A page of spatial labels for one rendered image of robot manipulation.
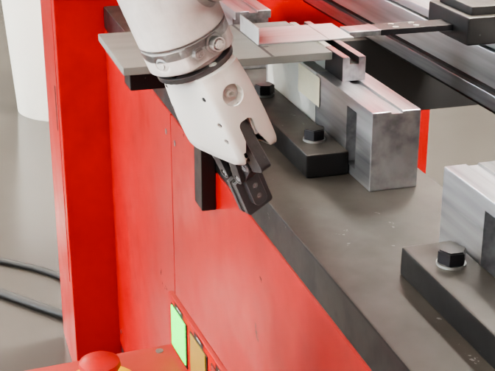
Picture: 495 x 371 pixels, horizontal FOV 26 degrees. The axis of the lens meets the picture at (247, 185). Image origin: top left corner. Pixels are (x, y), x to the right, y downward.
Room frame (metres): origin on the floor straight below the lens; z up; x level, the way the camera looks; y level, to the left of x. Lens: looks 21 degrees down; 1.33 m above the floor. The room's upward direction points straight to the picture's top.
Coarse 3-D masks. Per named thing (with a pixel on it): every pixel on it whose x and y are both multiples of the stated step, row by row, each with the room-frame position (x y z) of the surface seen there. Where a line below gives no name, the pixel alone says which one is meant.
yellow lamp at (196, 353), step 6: (192, 336) 0.88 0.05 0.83; (192, 342) 0.88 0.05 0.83; (192, 348) 0.88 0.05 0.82; (198, 348) 0.86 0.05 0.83; (192, 354) 0.88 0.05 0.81; (198, 354) 0.86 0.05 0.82; (204, 354) 0.85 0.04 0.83; (192, 360) 0.88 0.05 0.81; (198, 360) 0.86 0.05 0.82; (204, 360) 0.85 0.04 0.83; (192, 366) 0.88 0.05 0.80; (198, 366) 0.87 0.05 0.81; (204, 366) 0.85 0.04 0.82
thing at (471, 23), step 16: (432, 0) 1.50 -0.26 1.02; (448, 0) 1.47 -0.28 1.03; (464, 0) 1.44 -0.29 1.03; (480, 0) 1.44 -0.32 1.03; (432, 16) 1.49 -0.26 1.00; (448, 16) 1.44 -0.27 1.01; (464, 16) 1.40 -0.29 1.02; (480, 16) 1.40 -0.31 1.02; (352, 32) 1.39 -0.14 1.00; (368, 32) 1.39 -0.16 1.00; (384, 32) 1.40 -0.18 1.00; (400, 32) 1.41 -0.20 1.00; (416, 32) 1.41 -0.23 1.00; (448, 32) 1.44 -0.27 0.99; (464, 32) 1.40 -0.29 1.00; (480, 32) 1.39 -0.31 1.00
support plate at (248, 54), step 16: (128, 32) 1.40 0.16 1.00; (240, 32) 1.40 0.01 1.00; (112, 48) 1.32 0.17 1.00; (128, 48) 1.32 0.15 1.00; (240, 48) 1.32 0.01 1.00; (256, 48) 1.32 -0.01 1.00; (272, 48) 1.32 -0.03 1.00; (288, 48) 1.32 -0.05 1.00; (304, 48) 1.32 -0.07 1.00; (320, 48) 1.32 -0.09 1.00; (128, 64) 1.24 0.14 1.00; (144, 64) 1.24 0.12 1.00; (256, 64) 1.27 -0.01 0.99
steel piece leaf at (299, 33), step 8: (240, 16) 1.41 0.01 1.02; (240, 24) 1.41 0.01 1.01; (248, 24) 1.37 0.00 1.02; (248, 32) 1.37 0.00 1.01; (256, 32) 1.34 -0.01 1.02; (264, 32) 1.39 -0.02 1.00; (272, 32) 1.39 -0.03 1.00; (280, 32) 1.39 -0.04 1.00; (288, 32) 1.39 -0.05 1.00; (296, 32) 1.39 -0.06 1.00; (304, 32) 1.39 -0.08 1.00; (312, 32) 1.39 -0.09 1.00; (256, 40) 1.34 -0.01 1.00; (264, 40) 1.35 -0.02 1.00; (272, 40) 1.35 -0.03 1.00; (280, 40) 1.35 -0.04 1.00; (288, 40) 1.35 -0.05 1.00; (296, 40) 1.35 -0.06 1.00; (304, 40) 1.35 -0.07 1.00; (312, 40) 1.35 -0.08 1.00; (320, 40) 1.36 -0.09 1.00
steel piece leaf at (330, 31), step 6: (312, 24) 1.44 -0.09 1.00; (318, 24) 1.44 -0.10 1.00; (324, 24) 1.44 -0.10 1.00; (330, 24) 1.44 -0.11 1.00; (318, 30) 1.41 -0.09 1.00; (324, 30) 1.41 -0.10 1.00; (330, 30) 1.41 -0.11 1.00; (336, 30) 1.41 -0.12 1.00; (342, 30) 1.41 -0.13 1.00; (324, 36) 1.38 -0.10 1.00; (330, 36) 1.37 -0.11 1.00; (336, 36) 1.37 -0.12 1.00; (342, 36) 1.37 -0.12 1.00; (348, 36) 1.37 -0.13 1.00
